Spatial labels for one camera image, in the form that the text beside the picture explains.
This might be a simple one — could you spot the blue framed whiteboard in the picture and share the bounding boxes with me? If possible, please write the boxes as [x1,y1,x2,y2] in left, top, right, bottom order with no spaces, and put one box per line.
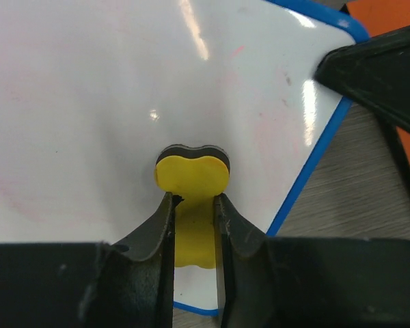
[0,0,370,317]

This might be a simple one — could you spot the orange clipboard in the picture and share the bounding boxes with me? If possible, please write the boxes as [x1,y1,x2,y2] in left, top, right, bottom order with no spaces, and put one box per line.
[338,0,410,192]

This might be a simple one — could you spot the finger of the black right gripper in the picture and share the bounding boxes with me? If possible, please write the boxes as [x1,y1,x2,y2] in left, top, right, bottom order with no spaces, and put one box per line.
[314,25,410,133]

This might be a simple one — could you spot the yellow black whiteboard eraser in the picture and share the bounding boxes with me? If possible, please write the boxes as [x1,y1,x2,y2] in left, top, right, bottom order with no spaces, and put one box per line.
[154,144,230,269]

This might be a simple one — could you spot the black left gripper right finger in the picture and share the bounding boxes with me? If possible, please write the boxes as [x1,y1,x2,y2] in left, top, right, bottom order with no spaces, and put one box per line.
[213,194,410,327]

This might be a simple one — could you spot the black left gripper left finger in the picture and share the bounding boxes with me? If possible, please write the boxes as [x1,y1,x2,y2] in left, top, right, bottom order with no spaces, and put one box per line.
[0,193,175,327]

